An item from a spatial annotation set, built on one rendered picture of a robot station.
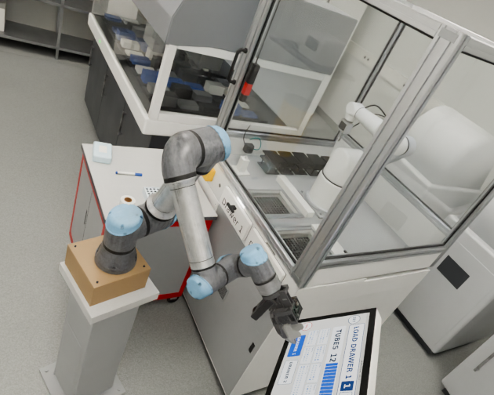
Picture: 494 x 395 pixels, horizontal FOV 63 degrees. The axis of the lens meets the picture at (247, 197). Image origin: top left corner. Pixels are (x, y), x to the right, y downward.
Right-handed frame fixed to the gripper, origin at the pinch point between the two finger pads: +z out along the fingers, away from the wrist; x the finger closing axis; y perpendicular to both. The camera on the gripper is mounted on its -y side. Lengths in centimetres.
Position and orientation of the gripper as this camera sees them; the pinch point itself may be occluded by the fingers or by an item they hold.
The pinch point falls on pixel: (291, 340)
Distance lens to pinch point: 140.7
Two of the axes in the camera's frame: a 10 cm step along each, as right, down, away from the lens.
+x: 3.4, -4.2, 8.4
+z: 4.4, 8.6, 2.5
